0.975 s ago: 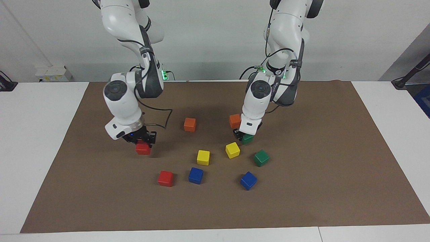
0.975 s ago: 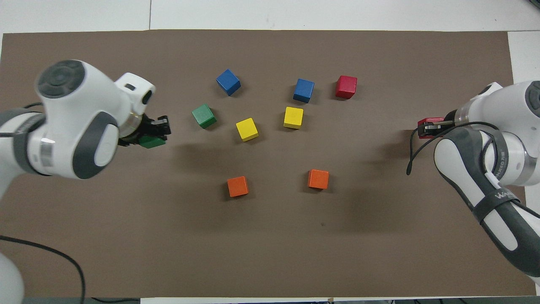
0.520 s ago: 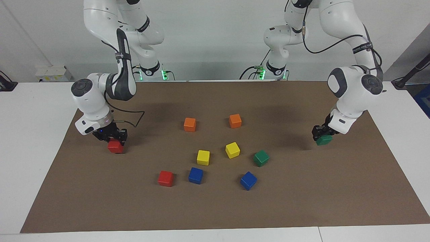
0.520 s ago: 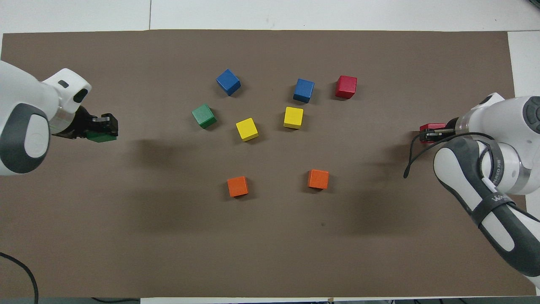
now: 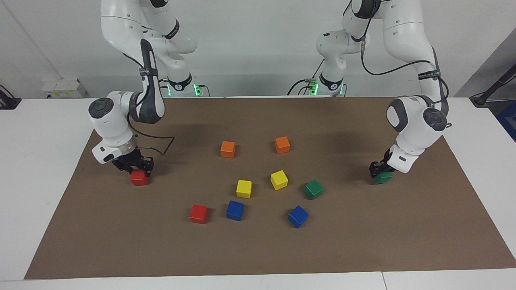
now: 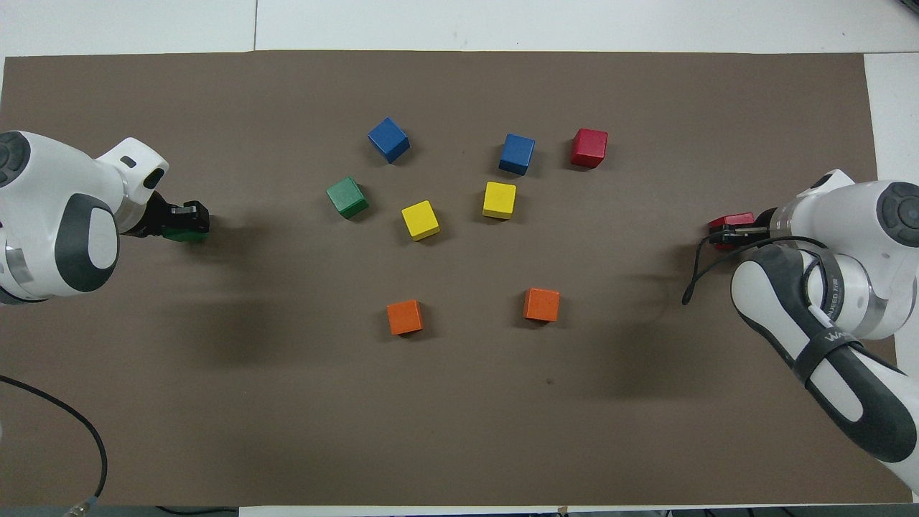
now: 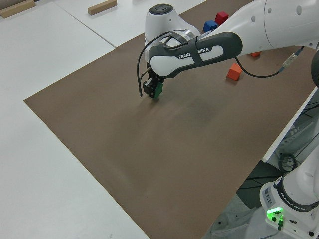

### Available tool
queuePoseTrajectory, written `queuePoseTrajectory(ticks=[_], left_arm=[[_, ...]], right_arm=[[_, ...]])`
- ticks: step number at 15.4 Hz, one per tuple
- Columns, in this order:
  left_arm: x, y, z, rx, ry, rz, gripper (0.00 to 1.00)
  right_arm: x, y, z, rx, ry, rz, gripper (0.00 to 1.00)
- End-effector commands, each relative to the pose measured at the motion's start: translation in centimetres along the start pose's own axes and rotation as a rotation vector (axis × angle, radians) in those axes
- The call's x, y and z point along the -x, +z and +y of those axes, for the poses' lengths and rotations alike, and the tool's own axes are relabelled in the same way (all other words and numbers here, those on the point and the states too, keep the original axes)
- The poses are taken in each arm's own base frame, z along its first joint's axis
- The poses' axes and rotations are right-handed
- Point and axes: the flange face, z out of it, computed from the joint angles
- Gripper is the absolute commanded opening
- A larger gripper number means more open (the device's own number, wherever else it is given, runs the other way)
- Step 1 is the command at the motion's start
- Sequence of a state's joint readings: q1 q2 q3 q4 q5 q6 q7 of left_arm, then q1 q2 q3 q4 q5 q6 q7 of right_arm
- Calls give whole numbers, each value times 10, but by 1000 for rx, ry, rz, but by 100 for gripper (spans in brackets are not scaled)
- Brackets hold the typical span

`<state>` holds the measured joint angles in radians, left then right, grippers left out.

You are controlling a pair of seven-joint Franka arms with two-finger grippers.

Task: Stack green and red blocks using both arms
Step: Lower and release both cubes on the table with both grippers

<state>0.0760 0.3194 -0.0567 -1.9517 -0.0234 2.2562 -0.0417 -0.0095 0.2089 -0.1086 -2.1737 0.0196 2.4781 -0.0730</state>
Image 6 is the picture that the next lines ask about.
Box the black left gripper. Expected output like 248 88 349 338
136 194 210 239

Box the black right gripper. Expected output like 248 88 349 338
711 208 778 245

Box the red wooden cube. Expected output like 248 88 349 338
709 212 756 251
571 128 609 169

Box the blue wooden cube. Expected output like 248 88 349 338
498 133 536 177
368 117 411 164

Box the orange wooden cube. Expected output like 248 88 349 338
523 287 561 323
386 299 424 336

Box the yellow wooden cube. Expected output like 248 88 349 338
401 200 441 242
482 181 518 220

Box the brown table mat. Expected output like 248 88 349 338
0 50 914 508

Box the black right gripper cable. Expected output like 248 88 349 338
682 236 834 306

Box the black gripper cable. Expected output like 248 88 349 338
0 373 110 517
682 236 834 306

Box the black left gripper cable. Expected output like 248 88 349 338
0 373 110 517

